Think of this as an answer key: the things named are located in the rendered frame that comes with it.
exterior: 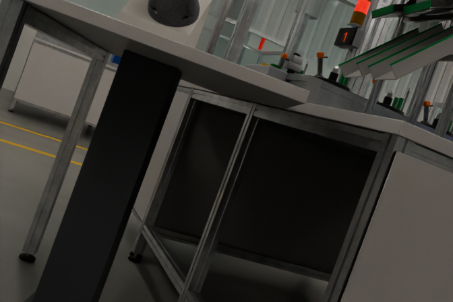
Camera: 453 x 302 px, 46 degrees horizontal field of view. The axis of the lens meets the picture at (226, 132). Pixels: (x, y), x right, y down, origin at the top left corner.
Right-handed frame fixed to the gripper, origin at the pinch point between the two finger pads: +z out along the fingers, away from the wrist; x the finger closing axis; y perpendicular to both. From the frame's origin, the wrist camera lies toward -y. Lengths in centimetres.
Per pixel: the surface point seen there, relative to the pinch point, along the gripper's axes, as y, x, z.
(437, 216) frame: -11, 70, 53
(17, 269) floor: 54, -36, 123
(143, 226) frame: 4, -74, 106
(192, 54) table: 44, 47, 39
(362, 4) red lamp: -30.3, -21.9, -10.7
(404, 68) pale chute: -10.0, 43.2, 21.0
